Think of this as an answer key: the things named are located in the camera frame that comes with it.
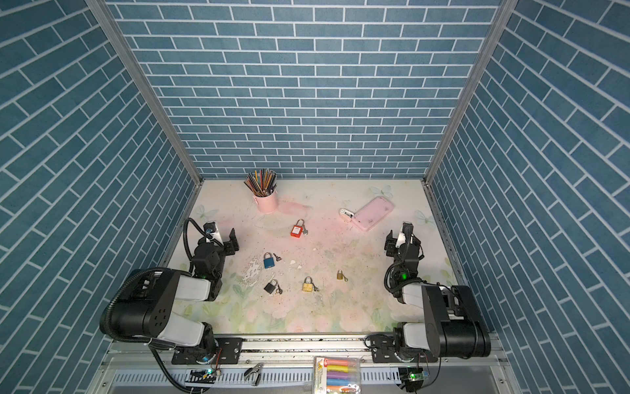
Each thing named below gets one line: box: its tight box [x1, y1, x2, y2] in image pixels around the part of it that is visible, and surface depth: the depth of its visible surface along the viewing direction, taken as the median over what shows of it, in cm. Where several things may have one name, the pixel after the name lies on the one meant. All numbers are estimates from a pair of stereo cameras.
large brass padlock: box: [302, 275, 313, 293], surface depth 89 cm
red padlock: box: [290, 218, 305, 239], surface depth 103 cm
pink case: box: [351, 196, 395, 232], surface depth 108 cm
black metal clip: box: [243, 362, 264, 386], surface depth 71 cm
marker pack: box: [313, 356, 362, 394], surface depth 70 cm
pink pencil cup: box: [252, 190, 279, 215], surface depth 106 cm
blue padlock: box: [263, 251, 275, 269], surface depth 95 cm
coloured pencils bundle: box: [243, 168, 278, 197], surface depth 104 cm
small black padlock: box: [263, 279, 279, 294], surface depth 88 cm
